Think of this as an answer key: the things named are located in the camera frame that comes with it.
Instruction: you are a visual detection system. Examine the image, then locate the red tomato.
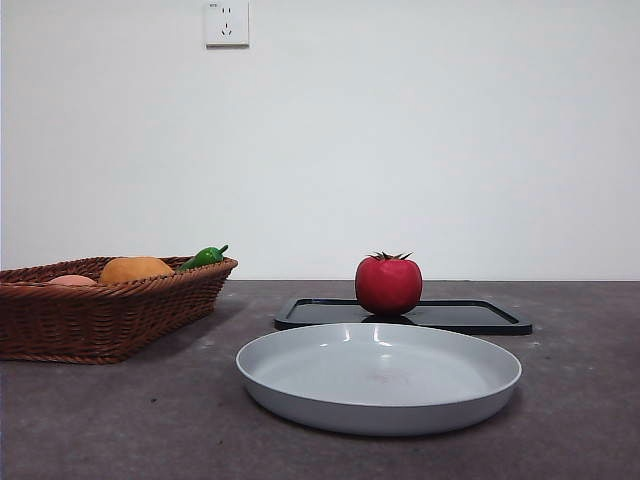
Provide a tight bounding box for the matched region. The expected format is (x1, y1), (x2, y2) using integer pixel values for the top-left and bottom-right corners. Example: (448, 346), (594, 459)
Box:
(355, 250), (424, 316)

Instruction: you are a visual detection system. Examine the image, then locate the green pepper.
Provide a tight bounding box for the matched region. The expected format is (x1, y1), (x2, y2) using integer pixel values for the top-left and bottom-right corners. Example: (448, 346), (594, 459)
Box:
(175, 243), (230, 272)

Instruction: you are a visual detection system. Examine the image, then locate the grey round plate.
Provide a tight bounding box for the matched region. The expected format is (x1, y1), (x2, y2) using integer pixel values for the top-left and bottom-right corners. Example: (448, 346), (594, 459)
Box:
(235, 321), (524, 437)

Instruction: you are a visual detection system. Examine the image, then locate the dark rectangular tray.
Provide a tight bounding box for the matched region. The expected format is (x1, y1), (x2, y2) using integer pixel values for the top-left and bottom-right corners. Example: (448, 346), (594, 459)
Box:
(273, 296), (534, 336)

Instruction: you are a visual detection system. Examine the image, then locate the orange round fruit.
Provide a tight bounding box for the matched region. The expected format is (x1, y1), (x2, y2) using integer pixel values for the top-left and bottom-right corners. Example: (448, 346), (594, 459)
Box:
(98, 255), (175, 286)

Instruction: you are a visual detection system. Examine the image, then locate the brown wicker basket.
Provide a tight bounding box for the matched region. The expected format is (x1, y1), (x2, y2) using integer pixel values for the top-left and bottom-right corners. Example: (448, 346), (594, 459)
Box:
(0, 255), (239, 365)

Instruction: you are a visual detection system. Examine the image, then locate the pale pink round food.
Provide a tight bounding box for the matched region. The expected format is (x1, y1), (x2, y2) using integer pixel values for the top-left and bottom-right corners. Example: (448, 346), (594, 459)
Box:
(47, 274), (99, 287)

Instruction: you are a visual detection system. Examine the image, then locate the white wall socket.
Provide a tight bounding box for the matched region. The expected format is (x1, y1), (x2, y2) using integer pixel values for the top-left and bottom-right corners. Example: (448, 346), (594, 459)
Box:
(205, 0), (251, 49)

